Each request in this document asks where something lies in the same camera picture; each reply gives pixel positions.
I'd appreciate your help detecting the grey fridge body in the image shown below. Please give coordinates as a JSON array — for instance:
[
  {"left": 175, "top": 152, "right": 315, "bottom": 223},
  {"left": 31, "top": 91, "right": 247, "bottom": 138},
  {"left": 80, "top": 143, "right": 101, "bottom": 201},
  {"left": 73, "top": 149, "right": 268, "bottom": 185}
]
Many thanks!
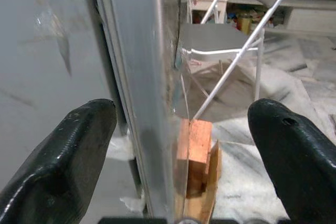
[{"left": 0, "top": 0, "right": 144, "bottom": 209}]

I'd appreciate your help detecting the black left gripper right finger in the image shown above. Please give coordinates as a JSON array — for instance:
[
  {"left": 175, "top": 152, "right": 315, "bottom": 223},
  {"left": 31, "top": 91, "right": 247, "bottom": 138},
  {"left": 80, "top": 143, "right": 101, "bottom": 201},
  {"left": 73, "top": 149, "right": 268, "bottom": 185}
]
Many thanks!
[{"left": 247, "top": 98, "right": 336, "bottom": 224}]

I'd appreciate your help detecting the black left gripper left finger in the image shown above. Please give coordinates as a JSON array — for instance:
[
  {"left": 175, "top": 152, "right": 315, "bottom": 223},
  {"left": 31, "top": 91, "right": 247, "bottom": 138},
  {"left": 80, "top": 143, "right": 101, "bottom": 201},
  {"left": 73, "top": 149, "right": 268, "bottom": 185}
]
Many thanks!
[{"left": 0, "top": 99, "right": 118, "bottom": 224}]

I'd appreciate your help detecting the white folding chair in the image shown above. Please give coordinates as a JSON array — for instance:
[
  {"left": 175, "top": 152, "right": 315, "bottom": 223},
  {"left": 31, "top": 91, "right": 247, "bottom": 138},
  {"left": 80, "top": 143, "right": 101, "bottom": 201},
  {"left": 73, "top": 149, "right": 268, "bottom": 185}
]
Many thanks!
[{"left": 181, "top": 0, "right": 296, "bottom": 120}]

